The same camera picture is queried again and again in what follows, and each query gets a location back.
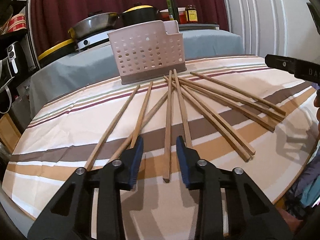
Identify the steel wok with lid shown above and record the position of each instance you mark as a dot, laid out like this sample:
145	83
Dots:
93	24

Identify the wooden chopstick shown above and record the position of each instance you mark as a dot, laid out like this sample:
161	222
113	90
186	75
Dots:
183	110
138	126
236	135
241	91
92	157
230	104
167	142
235	142
145	121
224	95

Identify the red striped round tin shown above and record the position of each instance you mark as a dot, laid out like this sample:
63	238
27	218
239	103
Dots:
16	23

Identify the flat yellow black pan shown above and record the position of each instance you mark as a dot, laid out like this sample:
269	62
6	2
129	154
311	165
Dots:
56	52

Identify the wooden board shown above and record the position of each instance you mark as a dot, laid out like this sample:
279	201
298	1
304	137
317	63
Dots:
10	135

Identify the grey tray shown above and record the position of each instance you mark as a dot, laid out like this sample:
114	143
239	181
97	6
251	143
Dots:
198	26

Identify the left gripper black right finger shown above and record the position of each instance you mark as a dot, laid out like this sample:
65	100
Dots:
250	213

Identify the striped tablecloth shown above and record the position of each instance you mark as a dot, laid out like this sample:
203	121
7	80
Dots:
64	132

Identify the dark olive oil bottle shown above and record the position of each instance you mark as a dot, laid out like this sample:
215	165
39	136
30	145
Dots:
173	10

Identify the grey-blue table cover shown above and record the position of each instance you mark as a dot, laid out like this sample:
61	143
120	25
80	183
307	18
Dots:
78	70

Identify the black shelf unit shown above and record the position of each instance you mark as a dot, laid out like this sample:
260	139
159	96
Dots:
15	97

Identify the black pot yellow lid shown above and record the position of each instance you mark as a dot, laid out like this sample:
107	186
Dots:
139	14

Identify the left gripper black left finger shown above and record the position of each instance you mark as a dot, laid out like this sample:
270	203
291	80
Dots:
68	214

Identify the white cabinet doors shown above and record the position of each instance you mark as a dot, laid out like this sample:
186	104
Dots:
280	27

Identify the pink perforated utensil holder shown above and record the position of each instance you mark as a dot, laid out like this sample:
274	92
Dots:
147	50

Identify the sauce jar yellow label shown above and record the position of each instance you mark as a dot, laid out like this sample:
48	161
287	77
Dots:
191	14

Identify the dark red curtain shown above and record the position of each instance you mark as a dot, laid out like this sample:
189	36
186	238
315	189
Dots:
51	19

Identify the white induction cooker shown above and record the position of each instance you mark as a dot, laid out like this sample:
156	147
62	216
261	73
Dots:
94	40

